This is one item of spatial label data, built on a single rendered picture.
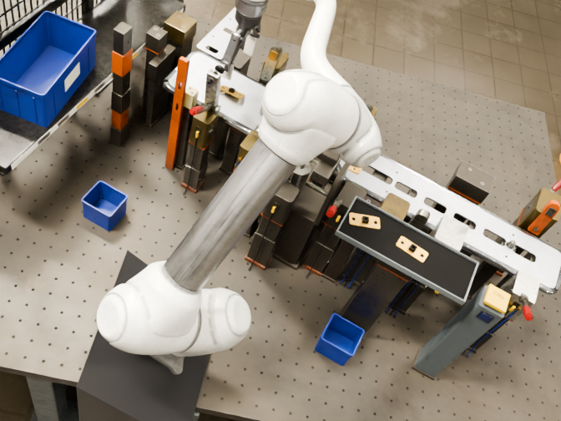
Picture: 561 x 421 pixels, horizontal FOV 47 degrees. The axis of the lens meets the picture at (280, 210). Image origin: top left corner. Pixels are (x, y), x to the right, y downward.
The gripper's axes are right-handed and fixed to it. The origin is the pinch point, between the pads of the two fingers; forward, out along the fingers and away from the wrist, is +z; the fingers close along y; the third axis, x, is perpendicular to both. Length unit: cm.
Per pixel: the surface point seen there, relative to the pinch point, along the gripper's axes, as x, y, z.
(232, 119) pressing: -5.8, -9.0, 13.5
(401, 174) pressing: -60, 5, 14
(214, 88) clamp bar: -0.9, -16.6, -2.8
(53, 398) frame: 1, -92, 75
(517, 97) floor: -107, 212, 114
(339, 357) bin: -70, -48, 40
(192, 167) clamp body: 0.3, -18.9, 32.6
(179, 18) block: 28.5, 13.8, 7.8
